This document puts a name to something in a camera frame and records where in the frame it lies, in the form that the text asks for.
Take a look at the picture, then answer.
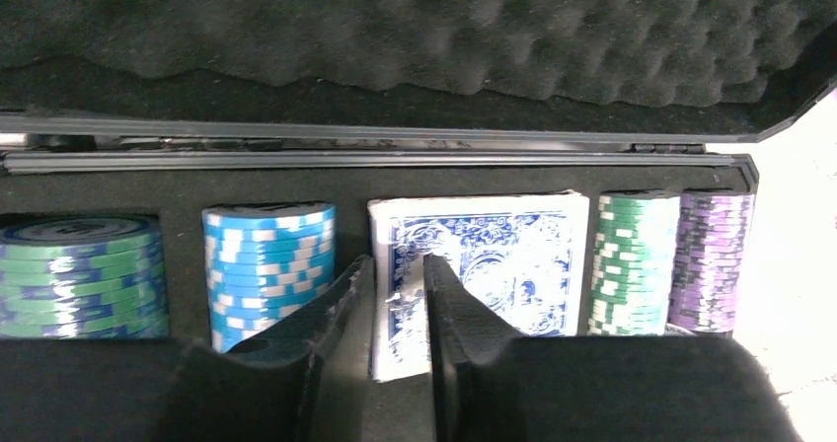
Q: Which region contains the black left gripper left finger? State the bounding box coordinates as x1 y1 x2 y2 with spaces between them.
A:
1 256 374 441

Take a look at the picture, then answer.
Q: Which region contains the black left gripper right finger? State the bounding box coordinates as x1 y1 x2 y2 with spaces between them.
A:
423 256 799 441

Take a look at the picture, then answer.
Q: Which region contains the blue playing card deck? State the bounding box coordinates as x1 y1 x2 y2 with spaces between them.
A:
367 190 590 382

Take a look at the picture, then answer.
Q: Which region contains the black poker set case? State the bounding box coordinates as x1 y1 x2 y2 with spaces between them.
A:
1 0 836 441

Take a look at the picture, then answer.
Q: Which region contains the green blue chip stack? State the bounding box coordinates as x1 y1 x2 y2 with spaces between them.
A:
1 215 170 339

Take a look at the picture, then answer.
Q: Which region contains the green white chip stack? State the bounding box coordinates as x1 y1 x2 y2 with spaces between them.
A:
587 190 680 336

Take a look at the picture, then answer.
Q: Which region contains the light blue chip stack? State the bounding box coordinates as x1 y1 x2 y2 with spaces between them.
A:
201 201 336 352

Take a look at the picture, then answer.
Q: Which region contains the purple chip stack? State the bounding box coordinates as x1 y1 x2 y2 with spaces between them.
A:
668 190 756 334

